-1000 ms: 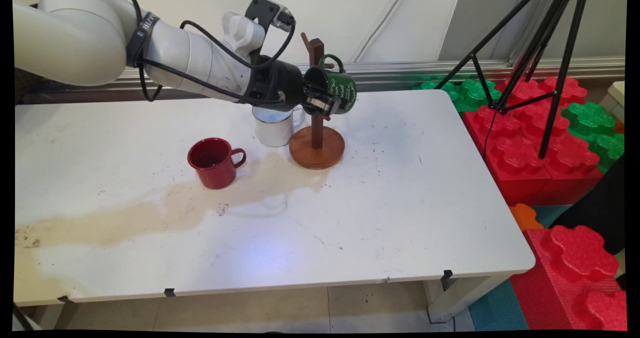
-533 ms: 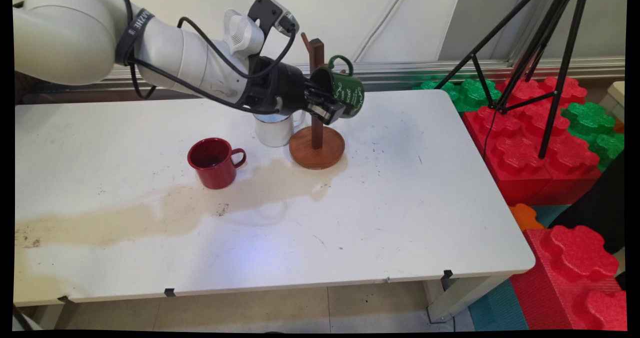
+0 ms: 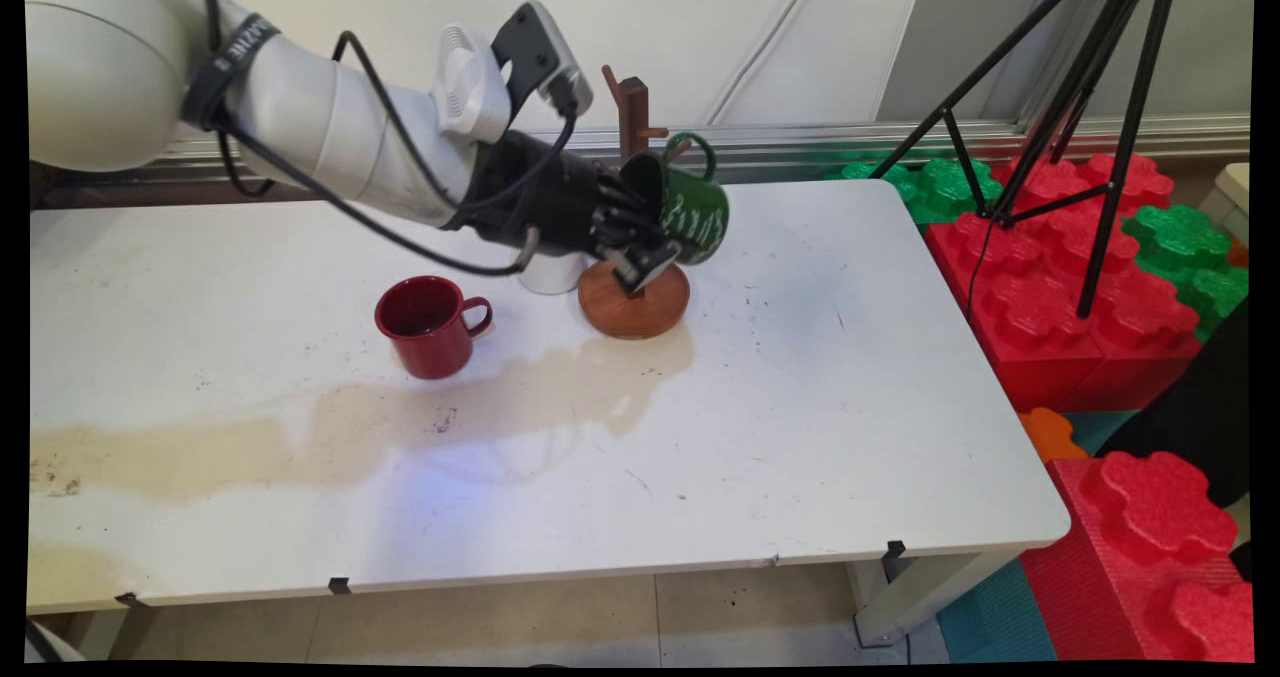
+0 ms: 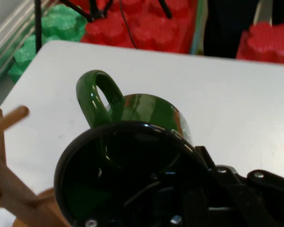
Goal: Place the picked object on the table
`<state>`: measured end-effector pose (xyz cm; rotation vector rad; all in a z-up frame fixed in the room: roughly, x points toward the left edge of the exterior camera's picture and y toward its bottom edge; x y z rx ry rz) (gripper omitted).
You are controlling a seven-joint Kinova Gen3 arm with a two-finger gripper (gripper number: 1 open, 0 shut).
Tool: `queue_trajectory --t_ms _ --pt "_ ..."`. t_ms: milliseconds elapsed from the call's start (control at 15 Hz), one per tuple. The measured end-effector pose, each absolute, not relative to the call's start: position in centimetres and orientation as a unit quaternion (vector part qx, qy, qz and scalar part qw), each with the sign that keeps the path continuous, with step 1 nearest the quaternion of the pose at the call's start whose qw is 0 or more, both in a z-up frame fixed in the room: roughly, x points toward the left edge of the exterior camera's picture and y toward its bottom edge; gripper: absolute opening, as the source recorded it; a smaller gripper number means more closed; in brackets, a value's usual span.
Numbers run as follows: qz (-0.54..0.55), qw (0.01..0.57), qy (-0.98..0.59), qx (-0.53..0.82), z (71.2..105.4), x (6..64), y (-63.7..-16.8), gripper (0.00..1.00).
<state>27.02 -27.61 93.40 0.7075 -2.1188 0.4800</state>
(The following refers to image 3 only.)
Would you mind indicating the aluminium wall rail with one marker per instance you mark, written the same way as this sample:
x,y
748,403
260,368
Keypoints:
x,y
800,147

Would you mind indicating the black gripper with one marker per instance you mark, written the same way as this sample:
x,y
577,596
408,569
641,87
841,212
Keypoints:
x,y
535,202

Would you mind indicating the white enamel mug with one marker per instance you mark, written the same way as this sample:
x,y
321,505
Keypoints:
x,y
550,275

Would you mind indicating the red enamel mug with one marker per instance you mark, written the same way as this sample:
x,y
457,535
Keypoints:
x,y
430,342

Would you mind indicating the green enamel mug with lettering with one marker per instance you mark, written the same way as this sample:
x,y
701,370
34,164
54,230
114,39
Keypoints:
x,y
695,212

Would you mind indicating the black table edge clip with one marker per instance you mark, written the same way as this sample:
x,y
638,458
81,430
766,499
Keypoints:
x,y
127,599
340,585
894,557

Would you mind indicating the large red foam block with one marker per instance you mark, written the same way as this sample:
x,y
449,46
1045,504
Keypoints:
x,y
1050,297

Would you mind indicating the teal floor mat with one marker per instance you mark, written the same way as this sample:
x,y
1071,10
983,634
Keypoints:
x,y
995,622

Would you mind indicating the green foam block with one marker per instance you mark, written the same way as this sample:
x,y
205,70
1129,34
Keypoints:
x,y
940,185
1195,257

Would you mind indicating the white table leg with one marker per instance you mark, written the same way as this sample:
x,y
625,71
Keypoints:
x,y
920,592

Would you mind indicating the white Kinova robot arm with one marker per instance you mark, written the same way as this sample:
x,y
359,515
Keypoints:
x,y
300,107

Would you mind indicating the black camera tripod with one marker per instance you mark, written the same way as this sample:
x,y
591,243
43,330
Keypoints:
x,y
1100,107

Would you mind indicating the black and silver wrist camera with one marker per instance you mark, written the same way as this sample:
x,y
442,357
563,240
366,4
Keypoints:
x,y
540,52

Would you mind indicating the wooden mug tree stand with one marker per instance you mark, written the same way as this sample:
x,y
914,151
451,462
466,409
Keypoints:
x,y
634,307

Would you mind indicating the orange foam block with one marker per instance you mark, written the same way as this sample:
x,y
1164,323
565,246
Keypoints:
x,y
1050,435

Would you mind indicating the white box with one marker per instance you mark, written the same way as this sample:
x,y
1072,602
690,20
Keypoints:
x,y
1232,197

